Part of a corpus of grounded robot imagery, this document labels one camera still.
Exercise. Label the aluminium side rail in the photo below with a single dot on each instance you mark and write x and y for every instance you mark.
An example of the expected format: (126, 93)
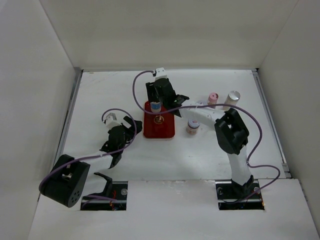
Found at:
(69, 112)
(262, 95)

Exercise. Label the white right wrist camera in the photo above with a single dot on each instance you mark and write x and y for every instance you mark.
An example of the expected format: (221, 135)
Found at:
(159, 73)

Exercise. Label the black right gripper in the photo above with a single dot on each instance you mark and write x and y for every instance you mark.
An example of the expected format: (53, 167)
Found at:
(151, 89)

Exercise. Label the right aluminium side rail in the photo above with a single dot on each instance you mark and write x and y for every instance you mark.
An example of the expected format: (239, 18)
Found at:
(262, 95)

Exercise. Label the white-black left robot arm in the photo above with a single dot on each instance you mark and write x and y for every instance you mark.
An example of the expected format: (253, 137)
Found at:
(66, 181)

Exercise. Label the red-white lid sauce jar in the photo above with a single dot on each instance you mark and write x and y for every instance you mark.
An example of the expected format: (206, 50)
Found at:
(192, 126)

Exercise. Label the red lacquer tray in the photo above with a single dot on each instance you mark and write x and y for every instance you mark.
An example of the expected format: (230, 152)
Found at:
(161, 126)

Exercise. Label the pink cap spice bottle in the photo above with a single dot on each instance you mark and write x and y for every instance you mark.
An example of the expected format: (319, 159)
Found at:
(213, 99)

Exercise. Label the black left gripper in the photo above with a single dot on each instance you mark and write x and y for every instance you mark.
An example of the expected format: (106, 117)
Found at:
(130, 132)

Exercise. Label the tall jar blue label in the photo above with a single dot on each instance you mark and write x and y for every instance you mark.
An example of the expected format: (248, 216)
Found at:
(155, 107)

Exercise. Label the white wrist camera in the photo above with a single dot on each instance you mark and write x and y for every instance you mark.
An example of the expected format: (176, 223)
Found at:
(159, 73)
(111, 121)

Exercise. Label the left aluminium side rail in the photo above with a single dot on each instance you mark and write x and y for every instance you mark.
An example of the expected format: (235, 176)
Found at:
(69, 112)

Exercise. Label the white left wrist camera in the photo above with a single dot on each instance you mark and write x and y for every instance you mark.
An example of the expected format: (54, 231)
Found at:
(111, 121)

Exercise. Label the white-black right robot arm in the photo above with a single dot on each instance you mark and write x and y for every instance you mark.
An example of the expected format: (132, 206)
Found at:
(231, 132)

